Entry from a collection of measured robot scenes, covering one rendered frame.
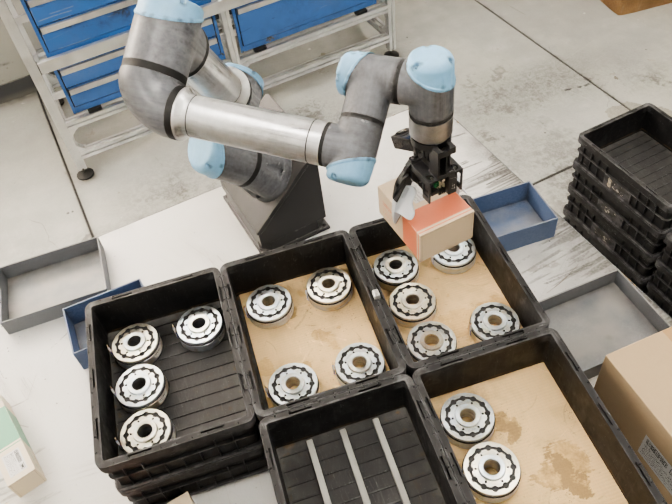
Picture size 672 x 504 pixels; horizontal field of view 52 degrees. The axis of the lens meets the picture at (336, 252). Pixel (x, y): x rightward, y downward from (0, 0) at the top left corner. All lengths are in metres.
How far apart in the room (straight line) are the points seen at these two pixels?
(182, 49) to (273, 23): 2.09
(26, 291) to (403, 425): 1.10
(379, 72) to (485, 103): 2.32
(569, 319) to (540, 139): 1.65
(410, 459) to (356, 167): 0.57
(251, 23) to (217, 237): 1.57
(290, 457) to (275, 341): 0.27
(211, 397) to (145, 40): 0.71
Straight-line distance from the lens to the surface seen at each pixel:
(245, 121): 1.18
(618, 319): 1.74
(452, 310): 1.54
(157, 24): 1.27
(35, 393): 1.81
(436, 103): 1.13
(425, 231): 1.29
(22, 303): 2.00
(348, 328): 1.52
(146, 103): 1.25
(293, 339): 1.52
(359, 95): 1.14
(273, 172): 1.71
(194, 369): 1.53
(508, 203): 1.93
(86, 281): 1.96
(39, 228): 3.29
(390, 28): 3.67
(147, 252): 1.96
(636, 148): 2.51
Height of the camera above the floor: 2.07
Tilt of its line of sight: 49 degrees down
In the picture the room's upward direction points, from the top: 8 degrees counter-clockwise
